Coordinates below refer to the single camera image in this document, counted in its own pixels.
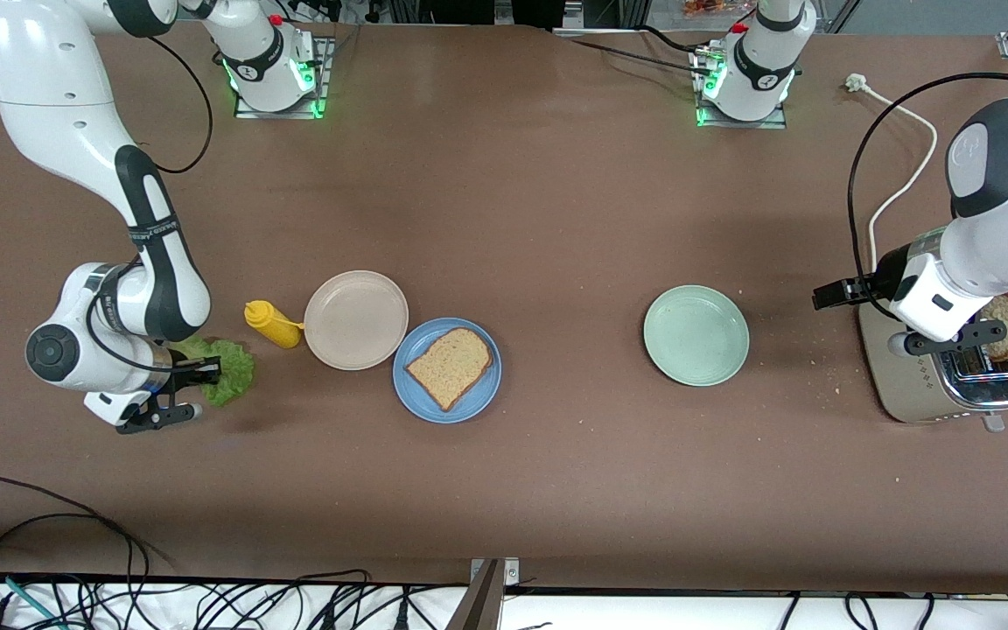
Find green lettuce leaf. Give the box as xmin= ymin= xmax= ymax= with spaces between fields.
xmin=173 ymin=335 xmax=256 ymax=408

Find green plate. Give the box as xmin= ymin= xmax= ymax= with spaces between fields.
xmin=642 ymin=284 xmax=751 ymax=387

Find beige plate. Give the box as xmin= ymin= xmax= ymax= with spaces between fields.
xmin=304 ymin=270 xmax=410 ymax=371

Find blue plate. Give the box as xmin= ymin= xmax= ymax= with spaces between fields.
xmin=392 ymin=317 xmax=502 ymax=424

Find yellow squeeze bottle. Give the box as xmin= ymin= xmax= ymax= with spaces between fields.
xmin=244 ymin=300 xmax=305 ymax=350

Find beige chrome toaster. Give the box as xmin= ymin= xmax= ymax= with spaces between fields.
xmin=858 ymin=293 xmax=1008 ymax=433

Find orange food package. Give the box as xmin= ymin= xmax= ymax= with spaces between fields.
xmin=682 ymin=0 xmax=754 ymax=18

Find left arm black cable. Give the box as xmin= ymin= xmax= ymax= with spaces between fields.
xmin=847 ymin=72 xmax=1008 ymax=323

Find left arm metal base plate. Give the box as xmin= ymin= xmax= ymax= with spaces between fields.
xmin=695 ymin=44 xmax=790 ymax=130

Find white toaster power cord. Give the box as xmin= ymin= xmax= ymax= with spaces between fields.
xmin=845 ymin=73 xmax=940 ymax=281

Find teal floor cable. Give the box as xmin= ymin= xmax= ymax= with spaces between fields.
xmin=0 ymin=570 xmax=67 ymax=630

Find black base cable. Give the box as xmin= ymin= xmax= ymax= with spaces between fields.
xmin=554 ymin=24 xmax=717 ymax=78

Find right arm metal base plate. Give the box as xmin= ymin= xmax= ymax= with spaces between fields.
xmin=233 ymin=37 xmax=332 ymax=120

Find aluminium table bracket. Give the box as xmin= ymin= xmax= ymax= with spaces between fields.
xmin=447 ymin=557 xmax=522 ymax=630

